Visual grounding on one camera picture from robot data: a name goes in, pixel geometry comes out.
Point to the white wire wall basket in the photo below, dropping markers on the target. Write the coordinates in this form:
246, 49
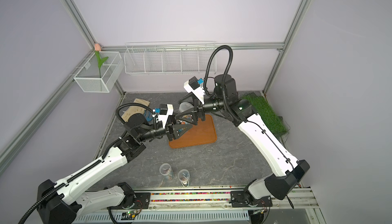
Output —
168, 57

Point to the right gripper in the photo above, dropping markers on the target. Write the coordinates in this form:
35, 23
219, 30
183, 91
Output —
193, 102

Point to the clear jar middle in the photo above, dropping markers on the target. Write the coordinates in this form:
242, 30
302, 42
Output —
184, 176

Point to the artificial pink tulip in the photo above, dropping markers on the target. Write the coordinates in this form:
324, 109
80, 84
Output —
100, 60

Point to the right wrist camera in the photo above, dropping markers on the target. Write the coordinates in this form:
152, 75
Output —
194, 86

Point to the blue garden hand rake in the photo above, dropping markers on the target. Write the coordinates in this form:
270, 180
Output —
150, 117

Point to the clear jar left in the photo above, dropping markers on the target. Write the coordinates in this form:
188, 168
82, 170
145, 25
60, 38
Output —
166, 171

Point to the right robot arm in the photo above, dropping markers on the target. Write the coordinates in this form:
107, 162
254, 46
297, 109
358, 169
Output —
287, 170

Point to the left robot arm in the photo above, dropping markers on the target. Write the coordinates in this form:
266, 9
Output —
67, 199

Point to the clear plastic candy jar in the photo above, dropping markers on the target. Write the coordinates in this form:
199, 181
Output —
186, 119

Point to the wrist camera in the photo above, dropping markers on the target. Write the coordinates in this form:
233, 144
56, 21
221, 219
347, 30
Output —
162, 113
194, 86

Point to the orange wooden tray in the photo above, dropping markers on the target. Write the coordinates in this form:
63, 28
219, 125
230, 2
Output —
203, 133

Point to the green artificial grass mat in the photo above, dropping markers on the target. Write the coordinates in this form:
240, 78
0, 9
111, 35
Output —
274, 122

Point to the white mesh wall box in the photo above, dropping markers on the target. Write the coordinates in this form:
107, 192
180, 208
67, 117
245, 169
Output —
88, 78

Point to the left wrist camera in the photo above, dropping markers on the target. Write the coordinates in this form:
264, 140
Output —
162, 113

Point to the beige work glove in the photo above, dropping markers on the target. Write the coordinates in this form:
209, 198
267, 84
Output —
131, 110

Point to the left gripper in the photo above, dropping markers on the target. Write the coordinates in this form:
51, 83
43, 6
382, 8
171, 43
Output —
171, 130

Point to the clear plastic jar lid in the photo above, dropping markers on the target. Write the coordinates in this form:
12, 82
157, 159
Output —
184, 106

